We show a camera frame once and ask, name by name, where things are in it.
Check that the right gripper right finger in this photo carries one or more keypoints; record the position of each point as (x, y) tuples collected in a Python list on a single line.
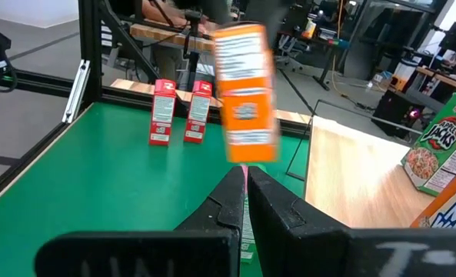
[(327, 254)]

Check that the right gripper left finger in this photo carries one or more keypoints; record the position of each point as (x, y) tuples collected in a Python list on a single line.
[(154, 254)]

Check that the orange Frosted Mini-Wheats cereal box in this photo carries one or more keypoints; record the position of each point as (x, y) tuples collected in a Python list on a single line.
[(454, 207), (247, 111)]

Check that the red Froot Loops cereal box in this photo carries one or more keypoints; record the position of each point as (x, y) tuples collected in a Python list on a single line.
[(162, 115), (198, 115)]

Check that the person's forearm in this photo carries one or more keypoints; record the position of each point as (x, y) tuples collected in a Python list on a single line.
[(166, 15)]

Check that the office chair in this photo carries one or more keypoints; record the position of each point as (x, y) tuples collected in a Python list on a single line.
[(289, 46)]

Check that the green table mat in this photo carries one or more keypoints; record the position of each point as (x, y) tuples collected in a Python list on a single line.
[(97, 184)]

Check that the black stand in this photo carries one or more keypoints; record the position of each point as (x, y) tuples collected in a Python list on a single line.
[(193, 57)]

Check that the wooden desk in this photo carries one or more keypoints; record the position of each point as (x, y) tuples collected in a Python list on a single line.
[(443, 77), (162, 38)]

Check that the white and orange container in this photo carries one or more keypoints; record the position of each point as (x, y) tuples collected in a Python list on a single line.
[(404, 73)]

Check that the black computer tower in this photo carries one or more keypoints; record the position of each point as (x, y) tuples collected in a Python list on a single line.
[(393, 111)]

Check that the silver aluminium bracket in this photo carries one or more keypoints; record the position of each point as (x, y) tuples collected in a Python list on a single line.
[(75, 92)]

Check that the black aluminium table frame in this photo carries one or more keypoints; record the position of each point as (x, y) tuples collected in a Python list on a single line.
[(90, 50)]

